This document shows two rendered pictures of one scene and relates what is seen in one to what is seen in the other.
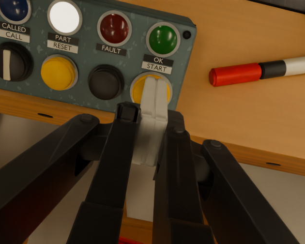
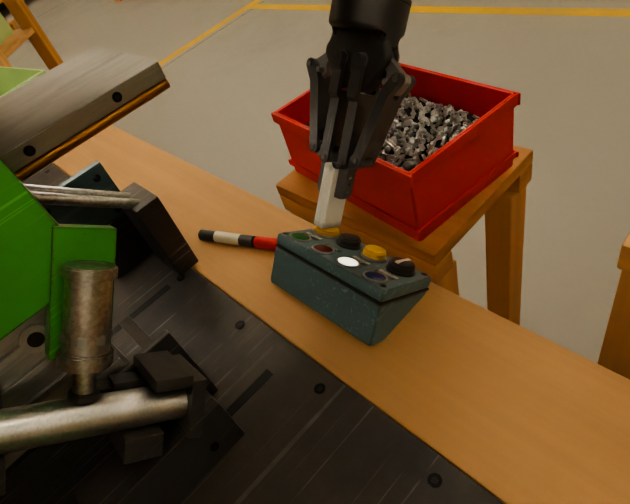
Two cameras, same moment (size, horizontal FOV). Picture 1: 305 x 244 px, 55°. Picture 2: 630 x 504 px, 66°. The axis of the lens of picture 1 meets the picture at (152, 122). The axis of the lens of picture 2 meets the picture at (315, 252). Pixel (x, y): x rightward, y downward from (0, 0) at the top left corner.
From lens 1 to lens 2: 0.46 m
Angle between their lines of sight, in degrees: 50
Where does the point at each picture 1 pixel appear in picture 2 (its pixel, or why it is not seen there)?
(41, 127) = not seen: outside the picture
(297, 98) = (245, 228)
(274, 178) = not seen: hidden behind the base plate
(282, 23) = (216, 268)
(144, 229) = (391, 237)
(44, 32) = (366, 266)
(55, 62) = (370, 250)
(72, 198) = not seen: hidden behind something
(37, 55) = (381, 265)
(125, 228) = (405, 241)
